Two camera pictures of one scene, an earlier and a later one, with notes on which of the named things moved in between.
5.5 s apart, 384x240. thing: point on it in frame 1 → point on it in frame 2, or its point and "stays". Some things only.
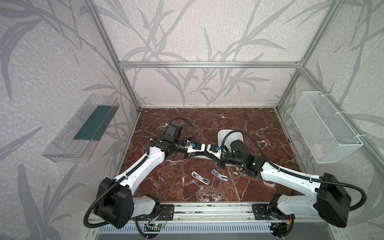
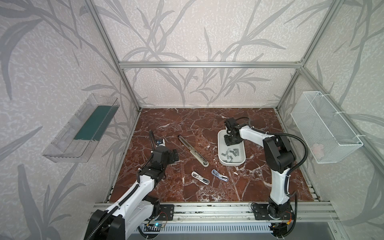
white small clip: (200, 178) stays
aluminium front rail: (211, 213) stays
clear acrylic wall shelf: (76, 143) stays
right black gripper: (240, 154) → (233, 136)
